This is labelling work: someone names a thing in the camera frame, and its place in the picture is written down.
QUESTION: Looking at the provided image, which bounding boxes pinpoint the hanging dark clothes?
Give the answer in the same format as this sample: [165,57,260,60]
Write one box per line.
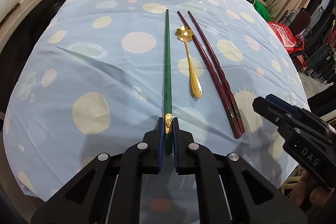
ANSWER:
[302,0,336,88]

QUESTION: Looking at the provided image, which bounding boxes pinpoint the green chopstick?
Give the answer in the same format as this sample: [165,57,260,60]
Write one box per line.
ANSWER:
[163,9,175,155]

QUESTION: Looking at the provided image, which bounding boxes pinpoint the green plastic bag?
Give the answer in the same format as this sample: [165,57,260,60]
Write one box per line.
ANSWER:
[254,0,272,21]

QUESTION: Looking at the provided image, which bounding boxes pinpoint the dark metal chair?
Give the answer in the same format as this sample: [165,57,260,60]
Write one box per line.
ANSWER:
[278,10,313,39]

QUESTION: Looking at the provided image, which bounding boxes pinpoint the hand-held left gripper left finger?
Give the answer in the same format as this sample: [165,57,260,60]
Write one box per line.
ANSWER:
[31,117,164,224]

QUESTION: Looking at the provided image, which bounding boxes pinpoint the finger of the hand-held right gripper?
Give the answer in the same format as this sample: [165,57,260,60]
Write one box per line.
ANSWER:
[252,96,332,191]
[265,93,336,135]

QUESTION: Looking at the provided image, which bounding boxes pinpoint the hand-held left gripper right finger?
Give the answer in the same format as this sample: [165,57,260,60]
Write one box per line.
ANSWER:
[172,117,307,224]

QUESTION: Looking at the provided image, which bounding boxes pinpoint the gold flower spoon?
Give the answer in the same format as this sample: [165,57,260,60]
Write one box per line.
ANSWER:
[175,25,203,99]

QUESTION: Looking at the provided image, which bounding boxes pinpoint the red plastic bag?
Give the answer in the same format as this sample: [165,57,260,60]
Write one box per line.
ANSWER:
[268,21,305,57]

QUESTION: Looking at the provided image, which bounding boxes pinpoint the person's right hand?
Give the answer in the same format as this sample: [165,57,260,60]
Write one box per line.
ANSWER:
[294,173,336,207]

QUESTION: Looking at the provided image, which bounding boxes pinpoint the maroon chopstick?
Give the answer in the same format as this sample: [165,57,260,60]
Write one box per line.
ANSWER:
[187,11,245,135]
[177,11,241,139]

